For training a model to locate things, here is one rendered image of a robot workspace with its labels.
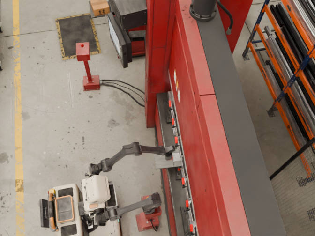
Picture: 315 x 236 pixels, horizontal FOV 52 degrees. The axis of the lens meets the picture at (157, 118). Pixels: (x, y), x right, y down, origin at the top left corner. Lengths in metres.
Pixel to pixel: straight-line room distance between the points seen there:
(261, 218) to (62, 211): 1.97
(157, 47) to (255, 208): 1.80
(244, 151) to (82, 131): 2.96
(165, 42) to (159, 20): 0.28
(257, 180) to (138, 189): 2.47
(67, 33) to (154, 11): 2.99
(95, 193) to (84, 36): 3.28
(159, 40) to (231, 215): 1.78
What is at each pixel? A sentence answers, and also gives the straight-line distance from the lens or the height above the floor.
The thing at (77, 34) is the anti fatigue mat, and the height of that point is 0.01.
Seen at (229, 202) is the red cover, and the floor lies 2.30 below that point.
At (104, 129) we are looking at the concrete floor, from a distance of 4.44.
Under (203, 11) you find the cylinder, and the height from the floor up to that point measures 2.38.
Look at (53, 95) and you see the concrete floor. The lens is 4.85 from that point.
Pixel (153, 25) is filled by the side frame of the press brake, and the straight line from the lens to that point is 2.84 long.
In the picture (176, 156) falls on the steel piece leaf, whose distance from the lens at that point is 3.20.
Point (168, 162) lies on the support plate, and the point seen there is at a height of 1.00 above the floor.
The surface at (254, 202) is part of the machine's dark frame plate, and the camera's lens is 1.80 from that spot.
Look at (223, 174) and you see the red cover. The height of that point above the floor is 2.30.
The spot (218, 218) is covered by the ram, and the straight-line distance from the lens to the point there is 2.00.
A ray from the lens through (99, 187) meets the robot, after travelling 2.71.
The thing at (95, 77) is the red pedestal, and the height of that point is 0.12.
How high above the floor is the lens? 3.96
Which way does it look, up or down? 61 degrees down
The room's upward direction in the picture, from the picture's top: 5 degrees clockwise
